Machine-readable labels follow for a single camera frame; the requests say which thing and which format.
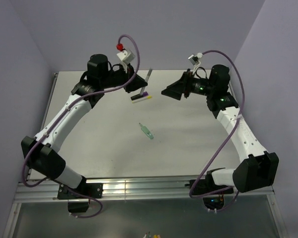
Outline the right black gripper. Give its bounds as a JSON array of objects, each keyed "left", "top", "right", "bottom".
[{"left": 161, "top": 68, "right": 214, "bottom": 101}]

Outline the black purple marker pen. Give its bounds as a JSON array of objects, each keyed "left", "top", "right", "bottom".
[{"left": 131, "top": 94, "right": 142, "bottom": 100}]

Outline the grey pen cap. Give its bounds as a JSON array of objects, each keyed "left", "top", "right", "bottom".
[{"left": 145, "top": 68, "right": 153, "bottom": 82}]

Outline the white yellow-tip pen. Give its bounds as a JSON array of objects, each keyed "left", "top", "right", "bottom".
[{"left": 132, "top": 96, "right": 148, "bottom": 104}]

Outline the green translucent marker pen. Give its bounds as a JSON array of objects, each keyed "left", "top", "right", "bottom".
[{"left": 139, "top": 123, "right": 154, "bottom": 139}]

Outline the white grey-tip pen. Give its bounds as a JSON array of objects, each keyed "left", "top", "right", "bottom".
[{"left": 140, "top": 68, "right": 153, "bottom": 96}]

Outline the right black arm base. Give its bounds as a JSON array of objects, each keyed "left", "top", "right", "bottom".
[{"left": 192, "top": 179, "right": 234, "bottom": 211}]

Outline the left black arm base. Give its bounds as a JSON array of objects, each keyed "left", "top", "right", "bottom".
[{"left": 57, "top": 183, "right": 103, "bottom": 218}]

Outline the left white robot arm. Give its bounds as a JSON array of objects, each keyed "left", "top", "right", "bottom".
[{"left": 21, "top": 49, "right": 147, "bottom": 198}]

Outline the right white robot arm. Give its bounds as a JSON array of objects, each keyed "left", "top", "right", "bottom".
[{"left": 161, "top": 64, "right": 279, "bottom": 195}]

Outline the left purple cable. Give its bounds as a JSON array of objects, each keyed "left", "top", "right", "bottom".
[{"left": 22, "top": 34, "right": 141, "bottom": 219}]

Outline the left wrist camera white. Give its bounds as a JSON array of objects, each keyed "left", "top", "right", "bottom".
[{"left": 117, "top": 49, "right": 135, "bottom": 73}]

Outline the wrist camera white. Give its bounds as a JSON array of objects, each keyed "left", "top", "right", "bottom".
[
  {"left": 117, "top": 49, "right": 135, "bottom": 73},
  {"left": 188, "top": 53, "right": 203, "bottom": 74}
]

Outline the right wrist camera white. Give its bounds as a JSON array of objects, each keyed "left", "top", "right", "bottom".
[{"left": 188, "top": 53, "right": 203, "bottom": 74}]

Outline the aluminium rail frame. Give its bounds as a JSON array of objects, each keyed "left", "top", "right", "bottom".
[{"left": 4, "top": 70, "right": 289, "bottom": 238}]

